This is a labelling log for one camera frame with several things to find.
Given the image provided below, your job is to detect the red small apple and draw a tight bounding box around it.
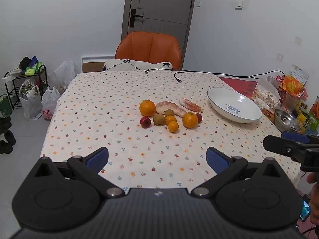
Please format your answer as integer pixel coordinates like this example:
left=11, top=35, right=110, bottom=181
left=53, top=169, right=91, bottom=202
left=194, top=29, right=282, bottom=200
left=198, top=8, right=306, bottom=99
left=140, top=117, right=151, bottom=128
left=196, top=113, right=202, bottom=123

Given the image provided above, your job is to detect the large orange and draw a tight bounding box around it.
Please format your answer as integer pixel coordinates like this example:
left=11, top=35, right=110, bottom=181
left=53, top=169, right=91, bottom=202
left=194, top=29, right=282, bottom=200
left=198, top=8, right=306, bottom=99
left=182, top=112, right=198, bottom=128
left=140, top=100, right=156, bottom=117

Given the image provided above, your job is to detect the small tangerine front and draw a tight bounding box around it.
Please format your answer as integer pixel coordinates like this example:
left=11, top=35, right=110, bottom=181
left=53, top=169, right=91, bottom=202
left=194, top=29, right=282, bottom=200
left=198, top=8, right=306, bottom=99
left=168, top=121, right=179, bottom=133

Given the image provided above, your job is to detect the small tangerine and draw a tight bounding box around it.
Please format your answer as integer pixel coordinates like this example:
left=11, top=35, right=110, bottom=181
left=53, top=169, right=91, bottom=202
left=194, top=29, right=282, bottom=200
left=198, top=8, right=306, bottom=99
left=165, top=116, right=177, bottom=125
left=168, top=121, right=179, bottom=133

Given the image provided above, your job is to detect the small tangerine back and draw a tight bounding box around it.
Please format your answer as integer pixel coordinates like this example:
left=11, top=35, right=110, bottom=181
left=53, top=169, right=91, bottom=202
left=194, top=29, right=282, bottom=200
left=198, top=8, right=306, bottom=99
left=165, top=116, right=177, bottom=125

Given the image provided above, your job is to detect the brown kiwi back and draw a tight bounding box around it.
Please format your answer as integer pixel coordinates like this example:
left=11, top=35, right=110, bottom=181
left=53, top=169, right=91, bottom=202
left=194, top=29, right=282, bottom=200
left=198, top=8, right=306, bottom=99
left=164, top=109, right=175, bottom=117

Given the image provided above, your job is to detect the brown kiwi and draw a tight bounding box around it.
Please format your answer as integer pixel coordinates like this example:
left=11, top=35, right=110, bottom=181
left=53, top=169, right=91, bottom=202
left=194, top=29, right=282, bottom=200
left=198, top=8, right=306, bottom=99
left=153, top=114, right=165, bottom=126
left=164, top=109, right=175, bottom=117

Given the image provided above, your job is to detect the brown kiwi front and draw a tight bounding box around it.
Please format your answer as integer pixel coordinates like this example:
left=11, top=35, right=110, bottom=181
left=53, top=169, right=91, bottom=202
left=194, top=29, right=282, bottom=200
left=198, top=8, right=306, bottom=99
left=153, top=114, right=165, bottom=126

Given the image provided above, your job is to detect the person's right hand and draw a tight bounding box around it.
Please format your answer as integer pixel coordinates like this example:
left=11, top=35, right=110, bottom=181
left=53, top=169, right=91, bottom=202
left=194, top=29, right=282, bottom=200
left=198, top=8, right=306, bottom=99
left=307, top=173, right=319, bottom=225

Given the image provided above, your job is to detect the steel bowl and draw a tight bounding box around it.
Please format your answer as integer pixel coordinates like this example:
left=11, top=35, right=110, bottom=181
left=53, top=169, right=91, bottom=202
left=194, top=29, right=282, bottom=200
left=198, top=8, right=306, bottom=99
left=274, top=109, right=301, bottom=133

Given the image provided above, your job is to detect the yellow can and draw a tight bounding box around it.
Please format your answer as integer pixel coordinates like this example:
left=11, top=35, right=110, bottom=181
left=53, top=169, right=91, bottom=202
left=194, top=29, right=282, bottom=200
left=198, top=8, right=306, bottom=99
left=296, top=111, right=309, bottom=134

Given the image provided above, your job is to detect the carrot print box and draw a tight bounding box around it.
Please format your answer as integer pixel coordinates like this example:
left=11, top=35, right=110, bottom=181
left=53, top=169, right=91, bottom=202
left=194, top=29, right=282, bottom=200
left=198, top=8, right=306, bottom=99
left=309, top=97, right=319, bottom=131

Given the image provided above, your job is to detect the clear drinking glass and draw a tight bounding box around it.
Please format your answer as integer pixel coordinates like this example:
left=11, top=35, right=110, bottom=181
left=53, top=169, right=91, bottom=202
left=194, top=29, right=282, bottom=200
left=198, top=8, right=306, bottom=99
left=283, top=92, right=299, bottom=112

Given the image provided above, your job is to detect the smartphone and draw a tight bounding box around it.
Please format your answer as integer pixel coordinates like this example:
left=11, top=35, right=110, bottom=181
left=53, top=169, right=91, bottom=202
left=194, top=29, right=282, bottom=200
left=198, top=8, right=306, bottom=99
left=299, top=194, right=311, bottom=222

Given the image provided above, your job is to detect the white box of snacks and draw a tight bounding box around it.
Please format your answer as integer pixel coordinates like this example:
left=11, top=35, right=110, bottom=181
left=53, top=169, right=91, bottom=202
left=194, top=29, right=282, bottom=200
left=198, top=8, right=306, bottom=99
left=251, top=78, right=281, bottom=110

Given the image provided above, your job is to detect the white ceramic bowl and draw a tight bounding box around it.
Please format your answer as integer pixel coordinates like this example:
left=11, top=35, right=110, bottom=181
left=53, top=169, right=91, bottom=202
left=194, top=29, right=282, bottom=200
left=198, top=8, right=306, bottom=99
left=207, top=87, right=262, bottom=123

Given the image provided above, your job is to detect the orange snack bag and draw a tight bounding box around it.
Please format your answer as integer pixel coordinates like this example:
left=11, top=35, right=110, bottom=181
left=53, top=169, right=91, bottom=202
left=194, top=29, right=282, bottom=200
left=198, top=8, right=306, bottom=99
left=279, top=75, right=308, bottom=100

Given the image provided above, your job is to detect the red paper mat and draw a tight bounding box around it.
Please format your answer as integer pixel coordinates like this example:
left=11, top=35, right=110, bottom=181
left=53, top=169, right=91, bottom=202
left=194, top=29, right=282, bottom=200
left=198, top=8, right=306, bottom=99
left=220, top=77, right=257, bottom=99

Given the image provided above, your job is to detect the white red plastic bag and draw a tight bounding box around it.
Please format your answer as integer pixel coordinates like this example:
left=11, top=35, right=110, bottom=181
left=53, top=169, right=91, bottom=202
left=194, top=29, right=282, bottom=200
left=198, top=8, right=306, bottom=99
left=41, top=86, right=61, bottom=120

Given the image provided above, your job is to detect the floral white tablecloth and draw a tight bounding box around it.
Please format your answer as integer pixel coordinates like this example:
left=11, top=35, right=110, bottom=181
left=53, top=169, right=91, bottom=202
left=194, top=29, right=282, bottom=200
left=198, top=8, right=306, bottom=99
left=39, top=70, right=302, bottom=189

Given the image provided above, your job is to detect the white plastic shopping bag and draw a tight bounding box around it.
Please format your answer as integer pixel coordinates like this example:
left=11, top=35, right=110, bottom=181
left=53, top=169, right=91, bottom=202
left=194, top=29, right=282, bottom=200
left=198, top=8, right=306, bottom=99
left=18, top=79, right=42, bottom=121

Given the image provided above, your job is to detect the clear plastic bag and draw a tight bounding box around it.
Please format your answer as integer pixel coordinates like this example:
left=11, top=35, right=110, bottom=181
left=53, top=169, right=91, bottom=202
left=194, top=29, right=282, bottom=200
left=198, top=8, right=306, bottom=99
left=48, top=59, right=78, bottom=95

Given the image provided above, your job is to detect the cardboard framed board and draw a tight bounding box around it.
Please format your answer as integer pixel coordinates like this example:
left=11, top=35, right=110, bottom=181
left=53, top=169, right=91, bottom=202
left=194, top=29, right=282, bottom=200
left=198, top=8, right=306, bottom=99
left=81, top=56, right=115, bottom=73

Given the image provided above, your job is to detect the white black cushion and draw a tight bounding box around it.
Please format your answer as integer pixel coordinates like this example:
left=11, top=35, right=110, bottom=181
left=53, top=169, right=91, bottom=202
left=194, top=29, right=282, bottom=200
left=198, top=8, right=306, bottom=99
left=103, top=59, right=172, bottom=71

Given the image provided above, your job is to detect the black metal shelf rack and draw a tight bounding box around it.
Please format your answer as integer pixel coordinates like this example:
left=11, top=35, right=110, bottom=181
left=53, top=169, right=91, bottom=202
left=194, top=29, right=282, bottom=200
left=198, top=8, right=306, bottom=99
left=4, top=64, right=49, bottom=110

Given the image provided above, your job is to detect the orange leather chair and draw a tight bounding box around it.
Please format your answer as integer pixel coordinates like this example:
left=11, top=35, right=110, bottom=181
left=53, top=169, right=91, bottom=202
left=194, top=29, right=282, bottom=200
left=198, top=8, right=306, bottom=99
left=115, top=31, right=182, bottom=70

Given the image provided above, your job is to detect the grey door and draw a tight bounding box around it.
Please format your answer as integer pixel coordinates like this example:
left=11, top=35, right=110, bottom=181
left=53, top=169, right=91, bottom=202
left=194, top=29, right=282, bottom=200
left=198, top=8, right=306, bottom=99
left=121, top=0, right=195, bottom=58

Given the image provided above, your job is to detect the black usb cable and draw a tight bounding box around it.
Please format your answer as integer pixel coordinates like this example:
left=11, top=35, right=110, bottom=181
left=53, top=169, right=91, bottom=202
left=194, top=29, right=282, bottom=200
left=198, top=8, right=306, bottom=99
left=173, top=70, right=286, bottom=83

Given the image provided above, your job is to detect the black door handle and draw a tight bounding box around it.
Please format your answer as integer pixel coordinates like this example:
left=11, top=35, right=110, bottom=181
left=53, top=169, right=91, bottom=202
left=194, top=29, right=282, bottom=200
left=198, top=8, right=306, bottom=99
left=129, top=9, right=144, bottom=28

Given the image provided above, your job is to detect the white light switch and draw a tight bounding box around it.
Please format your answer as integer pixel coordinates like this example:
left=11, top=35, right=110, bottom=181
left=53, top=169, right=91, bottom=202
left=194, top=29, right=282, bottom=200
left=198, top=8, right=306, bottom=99
left=235, top=0, right=244, bottom=10

